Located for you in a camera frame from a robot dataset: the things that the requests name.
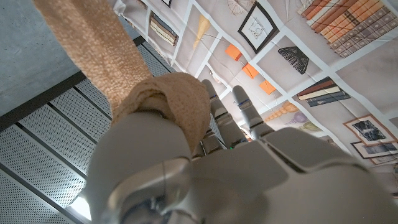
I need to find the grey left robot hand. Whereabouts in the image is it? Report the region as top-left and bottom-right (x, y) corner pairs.
(85, 78), (398, 224)

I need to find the tan adhesive wrap roll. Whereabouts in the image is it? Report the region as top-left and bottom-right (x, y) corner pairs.
(32, 0), (212, 153)

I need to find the printed bookshelf backdrop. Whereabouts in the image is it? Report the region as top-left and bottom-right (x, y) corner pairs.
(107, 0), (398, 200)

